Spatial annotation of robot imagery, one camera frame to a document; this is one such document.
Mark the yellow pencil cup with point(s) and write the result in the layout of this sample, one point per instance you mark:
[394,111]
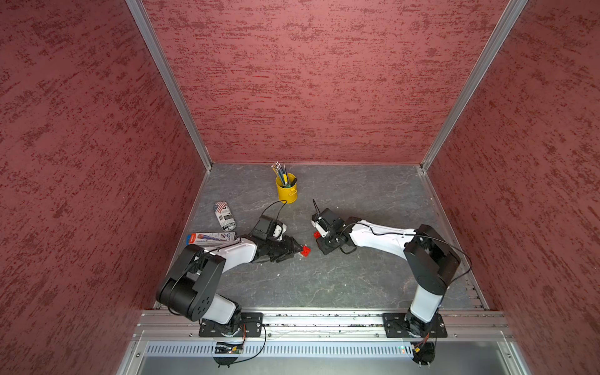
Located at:
[288,193]

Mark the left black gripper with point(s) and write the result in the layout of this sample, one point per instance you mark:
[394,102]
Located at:
[288,250]

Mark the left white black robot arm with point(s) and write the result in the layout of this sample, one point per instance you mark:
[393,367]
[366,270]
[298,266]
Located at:
[190,287]

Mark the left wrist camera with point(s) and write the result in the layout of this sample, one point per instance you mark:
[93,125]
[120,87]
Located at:
[268,229]

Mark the aluminium front rail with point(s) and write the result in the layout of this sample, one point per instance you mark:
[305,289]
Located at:
[351,325]

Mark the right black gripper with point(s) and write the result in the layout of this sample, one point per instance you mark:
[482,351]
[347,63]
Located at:
[323,247]

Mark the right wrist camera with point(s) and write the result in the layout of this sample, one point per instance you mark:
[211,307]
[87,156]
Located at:
[327,222]

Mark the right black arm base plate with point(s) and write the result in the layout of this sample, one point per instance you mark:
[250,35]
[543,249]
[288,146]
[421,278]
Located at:
[393,325]

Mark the bundle of coloured pencils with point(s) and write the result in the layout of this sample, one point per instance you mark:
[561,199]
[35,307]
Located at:
[280,170]

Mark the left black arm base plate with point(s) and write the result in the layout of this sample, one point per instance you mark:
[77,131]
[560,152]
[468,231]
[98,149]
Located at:
[251,324]

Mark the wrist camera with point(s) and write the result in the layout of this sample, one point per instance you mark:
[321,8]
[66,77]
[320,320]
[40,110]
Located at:
[327,222]
[268,229]

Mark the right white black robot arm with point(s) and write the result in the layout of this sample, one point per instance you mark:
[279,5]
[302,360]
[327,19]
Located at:
[432,260]

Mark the blue red toothpaste box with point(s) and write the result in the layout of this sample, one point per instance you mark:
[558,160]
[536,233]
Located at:
[210,239]

